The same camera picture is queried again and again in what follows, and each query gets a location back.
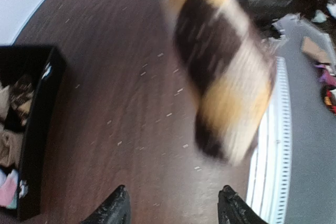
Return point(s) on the tan rolled sock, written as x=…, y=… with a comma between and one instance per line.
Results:
x=11, y=144

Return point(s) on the brown tan argyle sock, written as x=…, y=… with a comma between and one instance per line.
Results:
x=21, y=97
x=231, y=71

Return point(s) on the aluminium front rail frame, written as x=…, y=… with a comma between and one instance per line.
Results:
x=270, y=164

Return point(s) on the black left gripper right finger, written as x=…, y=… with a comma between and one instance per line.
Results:
x=232, y=209

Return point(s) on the pink white rolled sock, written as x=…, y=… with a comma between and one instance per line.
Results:
x=8, y=195

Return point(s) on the beige rolled sock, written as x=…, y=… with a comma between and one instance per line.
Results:
x=4, y=102

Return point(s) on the black box with glass lid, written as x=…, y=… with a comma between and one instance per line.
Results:
x=46, y=66

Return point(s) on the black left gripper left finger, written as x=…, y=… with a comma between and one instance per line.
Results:
x=115, y=209

